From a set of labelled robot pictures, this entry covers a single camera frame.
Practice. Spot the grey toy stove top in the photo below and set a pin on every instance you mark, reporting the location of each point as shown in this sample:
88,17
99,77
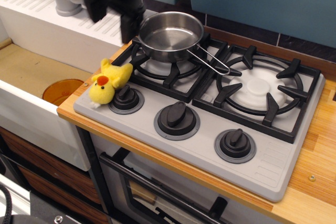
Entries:
267,174

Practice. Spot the black left stove knob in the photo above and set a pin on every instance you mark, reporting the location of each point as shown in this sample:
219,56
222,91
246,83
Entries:
126,101

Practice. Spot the orange plastic plate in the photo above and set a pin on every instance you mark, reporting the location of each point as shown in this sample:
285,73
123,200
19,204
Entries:
59,91

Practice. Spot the black left burner grate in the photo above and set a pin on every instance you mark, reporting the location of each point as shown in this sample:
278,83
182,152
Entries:
179,80

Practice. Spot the yellow stuffed duck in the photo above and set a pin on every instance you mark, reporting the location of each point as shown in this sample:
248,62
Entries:
110,79

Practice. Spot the black stove knob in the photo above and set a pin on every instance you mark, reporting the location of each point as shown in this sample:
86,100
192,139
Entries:
177,122
126,101
235,146

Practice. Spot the oven door with handle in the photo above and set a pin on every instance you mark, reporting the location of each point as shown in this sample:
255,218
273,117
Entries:
150,193

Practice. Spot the black right burner grate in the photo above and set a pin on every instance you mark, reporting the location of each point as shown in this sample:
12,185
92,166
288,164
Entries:
270,95

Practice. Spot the black right stove knob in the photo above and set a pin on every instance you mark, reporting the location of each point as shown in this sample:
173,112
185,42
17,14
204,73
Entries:
235,146

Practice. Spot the black middle stove knob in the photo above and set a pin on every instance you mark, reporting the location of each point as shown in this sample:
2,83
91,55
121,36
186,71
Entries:
177,122

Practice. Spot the wooden drawer fronts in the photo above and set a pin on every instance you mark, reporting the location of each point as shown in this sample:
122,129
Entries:
55,180

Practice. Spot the black burner grate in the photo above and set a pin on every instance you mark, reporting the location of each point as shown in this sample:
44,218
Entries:
270,95
179,80

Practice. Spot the white toy sink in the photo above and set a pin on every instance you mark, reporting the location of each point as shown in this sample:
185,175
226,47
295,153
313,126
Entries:
40,47

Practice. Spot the stainless steel pan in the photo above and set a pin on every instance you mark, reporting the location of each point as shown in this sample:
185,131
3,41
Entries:
172,37

